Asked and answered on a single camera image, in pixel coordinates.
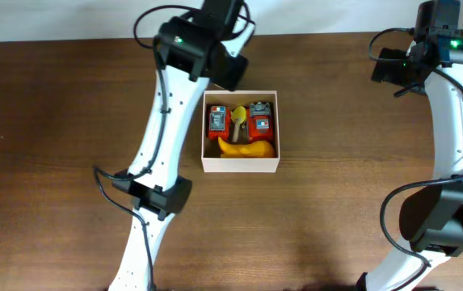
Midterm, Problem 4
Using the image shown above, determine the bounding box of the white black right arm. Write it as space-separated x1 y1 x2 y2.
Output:
356 0 463 290

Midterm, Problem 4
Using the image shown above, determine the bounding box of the orange dinosaur toy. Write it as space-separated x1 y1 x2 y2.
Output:
217 137 276 158

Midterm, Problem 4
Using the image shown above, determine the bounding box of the yellow wooden rattle drum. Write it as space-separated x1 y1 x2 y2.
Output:
231 106 246 143

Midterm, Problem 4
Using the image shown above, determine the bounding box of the pink box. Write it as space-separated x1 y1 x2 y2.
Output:
201 91 280 173

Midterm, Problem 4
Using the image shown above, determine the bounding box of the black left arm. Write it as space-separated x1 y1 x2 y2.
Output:
93 0 255 290

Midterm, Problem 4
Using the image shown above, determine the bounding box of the black camera cable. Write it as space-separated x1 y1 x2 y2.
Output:
367 27 463 291
93 3 256 291

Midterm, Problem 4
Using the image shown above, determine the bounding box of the black left camera cable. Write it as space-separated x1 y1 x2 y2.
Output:
93 3 256 291

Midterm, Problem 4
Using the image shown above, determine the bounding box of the red fire truck with ladder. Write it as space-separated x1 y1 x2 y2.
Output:
208 105 231 141

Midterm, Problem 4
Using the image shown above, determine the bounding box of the black right camera cable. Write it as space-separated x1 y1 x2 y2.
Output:
367 27 463 291

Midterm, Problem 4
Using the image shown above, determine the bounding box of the red fire truck grey top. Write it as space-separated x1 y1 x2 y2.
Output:
247 101 274 143

